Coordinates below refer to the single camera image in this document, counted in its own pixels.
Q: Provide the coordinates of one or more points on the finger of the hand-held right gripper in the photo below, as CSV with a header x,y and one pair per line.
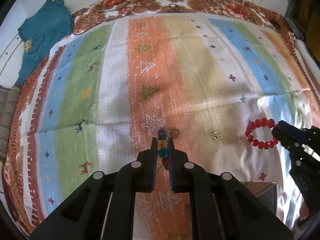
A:
x,y
285,140
295,133

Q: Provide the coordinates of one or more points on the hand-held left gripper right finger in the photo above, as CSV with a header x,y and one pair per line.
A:
x,y
171,167

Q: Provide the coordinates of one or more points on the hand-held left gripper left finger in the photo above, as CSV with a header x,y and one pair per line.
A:
x,y
153,167

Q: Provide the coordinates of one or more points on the silver metal tin box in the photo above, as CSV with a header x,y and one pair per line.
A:
x,y
267,197

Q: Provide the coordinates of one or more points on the small gold charm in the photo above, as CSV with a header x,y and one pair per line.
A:
x,y
215,135

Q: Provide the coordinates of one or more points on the white rolled cloth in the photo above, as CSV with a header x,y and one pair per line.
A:
x,y
308,55

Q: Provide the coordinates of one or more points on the striped colourful mat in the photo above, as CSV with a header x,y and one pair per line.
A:
x,y
150,67

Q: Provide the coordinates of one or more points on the small black object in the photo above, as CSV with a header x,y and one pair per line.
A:
x,y
275,24

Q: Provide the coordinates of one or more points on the striped brown pillow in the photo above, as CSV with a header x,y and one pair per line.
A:
x,y
7,110

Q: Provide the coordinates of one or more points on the teal shirt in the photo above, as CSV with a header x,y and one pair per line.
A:
x,y
42,30

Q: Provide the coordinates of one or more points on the white bed headboard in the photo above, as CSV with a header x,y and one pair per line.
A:
x,y
10,55

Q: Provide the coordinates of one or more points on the grey metal bed frame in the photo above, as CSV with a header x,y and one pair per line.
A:
x,y
293,28

